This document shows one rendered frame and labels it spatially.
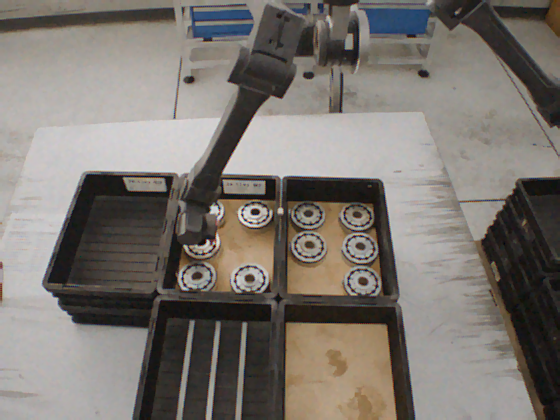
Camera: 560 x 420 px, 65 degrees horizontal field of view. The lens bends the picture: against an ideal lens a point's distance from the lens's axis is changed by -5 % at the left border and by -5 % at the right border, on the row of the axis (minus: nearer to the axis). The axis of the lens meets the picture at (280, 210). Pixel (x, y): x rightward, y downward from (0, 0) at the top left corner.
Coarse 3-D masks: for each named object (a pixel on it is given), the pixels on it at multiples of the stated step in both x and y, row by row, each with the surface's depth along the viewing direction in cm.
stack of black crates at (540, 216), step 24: (528, 192) 188; (552, 192) 190; (504, 216) 195; (528, 216) 176; (552, 216) 184; (480, 240) 216; (504, 240) 195; (528, 240) 176; (552, 240) 176; (504, 264) 195; (528, 264) 176; (552, 264) 162; (504, 288) 196; (528, 288) 176
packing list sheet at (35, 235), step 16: (16, 224) 151; (32, 224) 151; (48, 224) 151; (16, 240) 147; (32, 240) 147; (48, 240) 147; (0, 256) 143; (16, 256) 143; (32, 256) 143; (48, 256) 143; (16, 272) 139; (32, 272) 139; (16, 288) 136; (32, 288) 136
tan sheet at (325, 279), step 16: (288, 208) 141; (336, 208) 141; (288, 224) 137; (336, 224) 137; (288, 240) 133; (336, 240) 134; (288, 256) 130; (336, 256) 130; (288, 272) 127; (304, 272) 127; (320, 272) 127; (336, 272) 127; (288, 288) 124; (304, 288) 124; (320, 288) 124; (336, 288) 124
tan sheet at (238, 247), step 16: (224, 208) 140; (272, 208) 141; (224, 224) 137; (272, 224) 137; (224, 240) 133; (240, 240) 133; (256, 240) 133; (272, 240) 133; (224, 256) 130; (240, 256) 130; (256, 256) 130; (272, 256) 130; (224, 272) 127; (272, 272) 127; (176, 288) 123; (224, 288) 124; (272, 288) 124
